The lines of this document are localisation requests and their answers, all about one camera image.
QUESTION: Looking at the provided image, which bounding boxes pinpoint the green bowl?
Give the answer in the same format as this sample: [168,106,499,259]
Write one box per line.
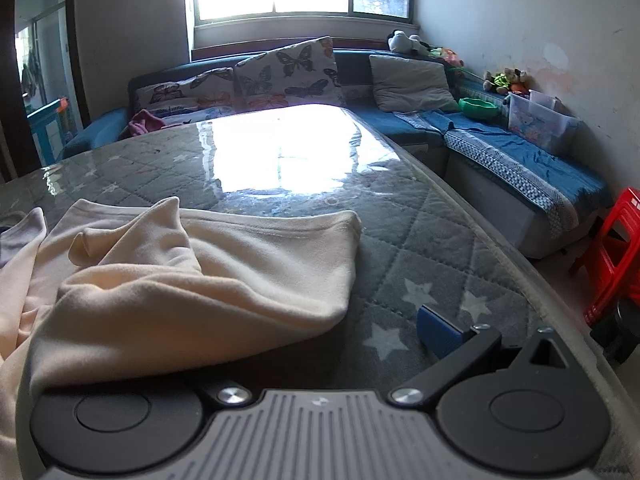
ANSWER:
[458,97,501,120]

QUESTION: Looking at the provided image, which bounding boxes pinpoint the pink cloth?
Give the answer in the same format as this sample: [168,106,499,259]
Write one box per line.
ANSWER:
[128,108,169,137]

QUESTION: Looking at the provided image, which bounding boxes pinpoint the clear plastic storage box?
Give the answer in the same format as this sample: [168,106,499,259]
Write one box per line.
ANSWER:
[507,89,582,157]

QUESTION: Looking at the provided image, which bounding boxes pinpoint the green orange plush toy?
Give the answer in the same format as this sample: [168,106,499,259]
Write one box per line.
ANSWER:
[429,46,466,69]

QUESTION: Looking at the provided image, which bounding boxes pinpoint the teal cabinet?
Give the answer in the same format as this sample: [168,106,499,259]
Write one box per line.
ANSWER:
[27,97,71,164]

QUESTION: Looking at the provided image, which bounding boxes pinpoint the hanging dark clothes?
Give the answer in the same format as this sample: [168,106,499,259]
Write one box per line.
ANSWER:
[20,49,44,97]

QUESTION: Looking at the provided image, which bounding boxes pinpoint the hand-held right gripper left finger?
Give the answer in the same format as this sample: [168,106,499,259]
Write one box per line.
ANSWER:
[197,382,257,407]

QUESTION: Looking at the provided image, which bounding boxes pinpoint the grey pillow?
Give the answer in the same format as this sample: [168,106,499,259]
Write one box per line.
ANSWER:
[369,54,459,114]

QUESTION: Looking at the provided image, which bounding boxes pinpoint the large butterfly print pillow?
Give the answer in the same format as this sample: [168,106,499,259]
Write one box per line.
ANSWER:
[234,36,347,112]

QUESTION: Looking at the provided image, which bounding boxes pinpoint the small butterfly print pillow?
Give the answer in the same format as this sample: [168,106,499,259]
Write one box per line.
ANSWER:
[134,67,237,122]

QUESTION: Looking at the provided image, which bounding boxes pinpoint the blue patterned sofa cover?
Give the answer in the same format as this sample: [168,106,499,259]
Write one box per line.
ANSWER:
[395,109,614,239]

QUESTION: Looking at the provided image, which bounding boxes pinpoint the cream knit garment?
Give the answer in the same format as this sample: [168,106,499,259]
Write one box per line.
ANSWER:
[0,196,363,461]

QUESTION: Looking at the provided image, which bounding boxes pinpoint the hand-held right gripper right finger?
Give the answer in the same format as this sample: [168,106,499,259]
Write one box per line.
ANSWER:
[391,304,583,407]

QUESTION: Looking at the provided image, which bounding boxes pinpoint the panda plush toy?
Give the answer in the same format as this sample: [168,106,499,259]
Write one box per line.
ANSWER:
[387,29,434,57]

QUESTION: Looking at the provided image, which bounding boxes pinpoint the blue corner sofa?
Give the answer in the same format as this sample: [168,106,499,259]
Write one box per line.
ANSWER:
[62,35,616,261]

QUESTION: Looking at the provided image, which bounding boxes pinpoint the red plastic stool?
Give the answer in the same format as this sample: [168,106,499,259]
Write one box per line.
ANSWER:
[570,187,640,332]

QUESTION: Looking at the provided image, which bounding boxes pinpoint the grey star quilted tablecloth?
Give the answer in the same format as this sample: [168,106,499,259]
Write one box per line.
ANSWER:
[0,105,636,480]

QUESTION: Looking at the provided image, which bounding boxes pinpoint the brown plush toy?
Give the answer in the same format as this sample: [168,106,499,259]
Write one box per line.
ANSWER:
[482,66,532,97]

